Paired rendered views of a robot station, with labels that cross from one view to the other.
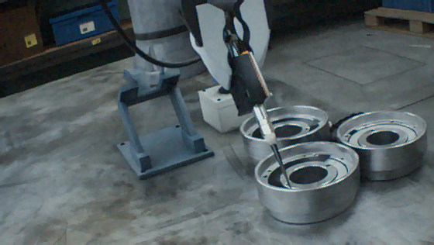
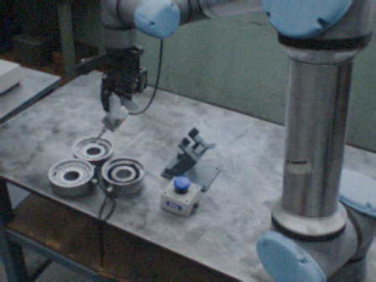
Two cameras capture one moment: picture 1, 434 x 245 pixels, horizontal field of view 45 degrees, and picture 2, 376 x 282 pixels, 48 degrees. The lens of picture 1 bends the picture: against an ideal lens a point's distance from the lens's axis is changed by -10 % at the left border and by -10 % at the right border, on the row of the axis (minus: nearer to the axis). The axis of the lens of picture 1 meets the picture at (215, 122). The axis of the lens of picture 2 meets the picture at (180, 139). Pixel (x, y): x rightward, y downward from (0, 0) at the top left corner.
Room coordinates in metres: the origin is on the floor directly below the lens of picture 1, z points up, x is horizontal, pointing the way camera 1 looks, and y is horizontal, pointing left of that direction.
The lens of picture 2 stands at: (1.25, -0.58, 1.51)
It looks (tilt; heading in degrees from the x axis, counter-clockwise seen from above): 35 degrees down; 132
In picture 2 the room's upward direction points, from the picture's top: 4 degrees clockwise
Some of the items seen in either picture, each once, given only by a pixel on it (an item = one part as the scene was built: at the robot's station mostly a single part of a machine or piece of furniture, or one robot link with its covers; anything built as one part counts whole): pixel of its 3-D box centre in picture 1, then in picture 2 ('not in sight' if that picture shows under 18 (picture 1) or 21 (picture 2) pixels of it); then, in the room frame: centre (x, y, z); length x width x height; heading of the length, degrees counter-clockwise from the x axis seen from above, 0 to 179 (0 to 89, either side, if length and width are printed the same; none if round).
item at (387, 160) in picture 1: (383, 144); (71, 178); (0.54, -0.18, 0.82); 0.10 x 0.10 x 0.04
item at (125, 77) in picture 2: not in sight; (122, 69); (0.55, -0.03, 1.07); 0.09 x 0.08 x 0.12; 19
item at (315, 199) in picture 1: (309, 182); (93, 154); (0.49, -0.08, 0.82); 0.10 x 0.10 x 0.04
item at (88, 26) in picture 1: (83, 21); not in sight; (4.13, 0.82, 0.56); 0.52 x 0.38 x 0.22; 105
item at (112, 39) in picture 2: not in sight; (120, 34); (0.55, -0.03, 1.15); 0.08 x 0.08 x 0.05
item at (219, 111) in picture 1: (231, 102); (182, 197); (0.77, -0.03, 0.82); 0.08 x 0.07 x 0.05; 18
